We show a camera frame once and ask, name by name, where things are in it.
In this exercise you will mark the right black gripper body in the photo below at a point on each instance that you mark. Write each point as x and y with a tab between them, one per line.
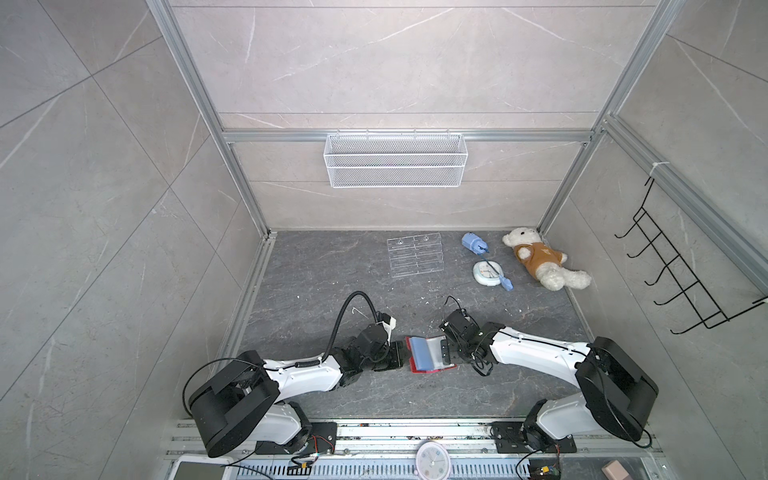
459	352

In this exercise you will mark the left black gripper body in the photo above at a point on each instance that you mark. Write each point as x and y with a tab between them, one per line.
382	360

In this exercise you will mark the red card holder wallet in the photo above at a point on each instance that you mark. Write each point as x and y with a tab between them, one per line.
429	355

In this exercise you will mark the blue credit card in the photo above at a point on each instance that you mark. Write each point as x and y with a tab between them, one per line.
424	354

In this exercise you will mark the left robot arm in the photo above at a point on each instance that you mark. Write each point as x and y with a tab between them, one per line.
252	397

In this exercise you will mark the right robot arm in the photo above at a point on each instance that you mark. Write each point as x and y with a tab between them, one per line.
615	394

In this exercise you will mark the small blue brush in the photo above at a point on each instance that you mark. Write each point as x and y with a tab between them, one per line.
506	283

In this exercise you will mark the clear acrylic organizer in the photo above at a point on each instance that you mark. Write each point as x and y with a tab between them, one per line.
416	254

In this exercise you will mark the blue plastic bottle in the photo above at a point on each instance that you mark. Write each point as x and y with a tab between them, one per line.
474	243

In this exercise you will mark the white round clock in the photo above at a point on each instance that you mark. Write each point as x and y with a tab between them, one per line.
433	462

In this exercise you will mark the white teddy bear brown shirt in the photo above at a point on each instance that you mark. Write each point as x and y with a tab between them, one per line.
544	263

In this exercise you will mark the pink eraser block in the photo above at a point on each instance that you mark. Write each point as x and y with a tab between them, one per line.
614	470

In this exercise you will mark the white tablet device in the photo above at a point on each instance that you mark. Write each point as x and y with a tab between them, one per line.
201	467

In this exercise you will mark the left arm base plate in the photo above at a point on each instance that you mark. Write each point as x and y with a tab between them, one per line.
319	437

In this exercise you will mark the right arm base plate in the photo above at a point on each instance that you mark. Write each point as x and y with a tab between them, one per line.
510	438

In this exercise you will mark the white wire mesh basket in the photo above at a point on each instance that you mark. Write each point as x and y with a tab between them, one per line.
368	160

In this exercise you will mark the black wall hook rack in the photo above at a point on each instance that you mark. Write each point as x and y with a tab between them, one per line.
689	286

